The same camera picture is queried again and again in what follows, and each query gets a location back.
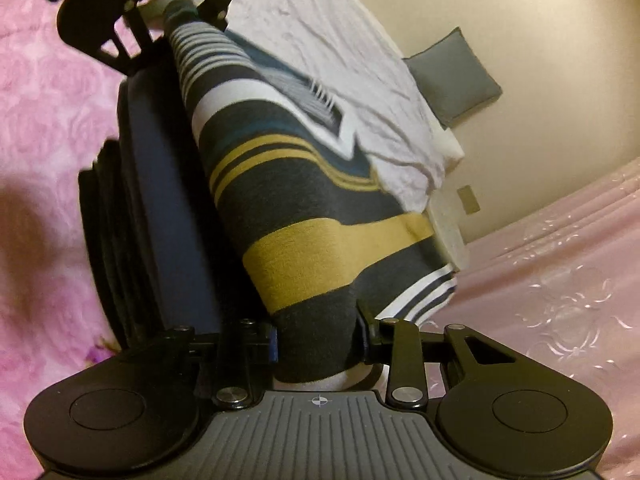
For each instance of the grey cushion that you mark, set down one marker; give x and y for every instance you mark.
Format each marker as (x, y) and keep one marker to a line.
(450, 77)

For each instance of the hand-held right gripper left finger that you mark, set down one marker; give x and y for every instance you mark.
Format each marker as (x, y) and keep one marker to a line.
(272, 342)

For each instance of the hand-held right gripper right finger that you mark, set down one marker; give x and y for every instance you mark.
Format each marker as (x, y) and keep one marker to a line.
(370, 335)

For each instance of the pink fluffy blanket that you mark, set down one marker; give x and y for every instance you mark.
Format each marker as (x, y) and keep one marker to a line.
(40, 110)

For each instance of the striped knit sweater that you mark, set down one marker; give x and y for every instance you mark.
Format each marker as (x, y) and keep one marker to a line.
(300, 210)

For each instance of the wall socket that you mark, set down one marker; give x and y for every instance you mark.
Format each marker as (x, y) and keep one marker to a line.
(468, 199)

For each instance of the stack of dark folded clothes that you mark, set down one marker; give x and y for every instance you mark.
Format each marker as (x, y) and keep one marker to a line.
(160, 185)

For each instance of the white pillow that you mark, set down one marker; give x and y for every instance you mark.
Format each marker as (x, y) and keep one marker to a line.
(350, 60)

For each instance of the white mattress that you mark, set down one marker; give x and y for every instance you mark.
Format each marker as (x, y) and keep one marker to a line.
(450, 230)

